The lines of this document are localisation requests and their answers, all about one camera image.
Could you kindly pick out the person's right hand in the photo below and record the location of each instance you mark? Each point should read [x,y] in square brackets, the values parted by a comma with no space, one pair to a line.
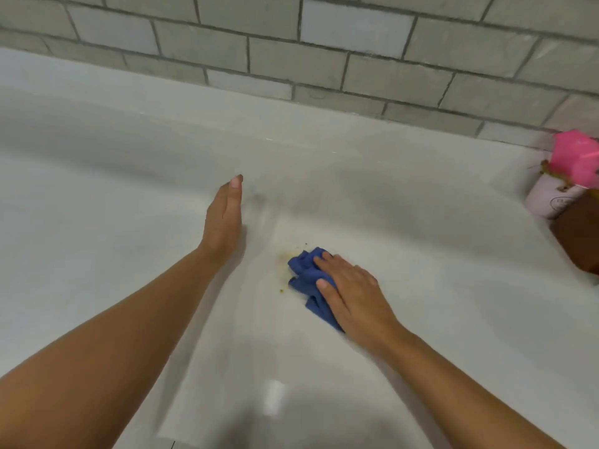
[360,303]

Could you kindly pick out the person's left hand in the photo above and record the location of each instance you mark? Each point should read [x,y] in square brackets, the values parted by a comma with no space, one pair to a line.
[222,224]

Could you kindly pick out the blue cloth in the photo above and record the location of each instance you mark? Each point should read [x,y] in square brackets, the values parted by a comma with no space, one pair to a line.
[304,275]

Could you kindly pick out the pink metal bucket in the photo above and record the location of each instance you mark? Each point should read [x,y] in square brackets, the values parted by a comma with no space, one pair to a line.
[547,201]

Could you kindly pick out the brown tissue box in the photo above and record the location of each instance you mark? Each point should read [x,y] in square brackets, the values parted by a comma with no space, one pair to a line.
[580,233]

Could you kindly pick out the person's right forearm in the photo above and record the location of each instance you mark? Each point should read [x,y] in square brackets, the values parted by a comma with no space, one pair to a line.
[458,397]

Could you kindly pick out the person's left forearm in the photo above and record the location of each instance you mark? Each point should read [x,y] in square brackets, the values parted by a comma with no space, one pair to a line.
[103,360]

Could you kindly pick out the white countertop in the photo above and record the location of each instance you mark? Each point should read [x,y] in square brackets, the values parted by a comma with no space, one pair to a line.
[421,219]

